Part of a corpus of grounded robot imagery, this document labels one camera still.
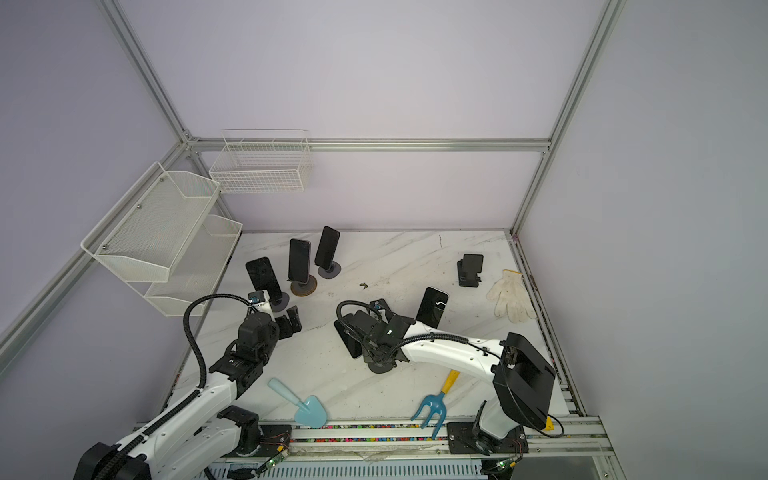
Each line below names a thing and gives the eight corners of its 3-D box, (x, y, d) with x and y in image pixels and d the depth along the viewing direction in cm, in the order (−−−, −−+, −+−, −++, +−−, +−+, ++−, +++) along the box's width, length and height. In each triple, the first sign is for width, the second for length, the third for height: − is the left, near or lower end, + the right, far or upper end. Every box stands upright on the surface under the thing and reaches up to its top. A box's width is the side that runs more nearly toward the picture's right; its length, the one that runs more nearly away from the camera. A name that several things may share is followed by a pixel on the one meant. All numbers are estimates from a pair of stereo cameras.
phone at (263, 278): (265, 307, 101) (247, 279, 88) (263, 291, 105) (245, 262, 92) (285, 301, 102) (270, 272, 89) (282, 285, 107) (267, 255, 93)
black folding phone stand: (459, 286, 106) (465, 267, 97) (457, 273, 110) (462, 254, 101) (478, 286, 106) (486, 267, 97) (475, 273, 110) (482, 254, 101)
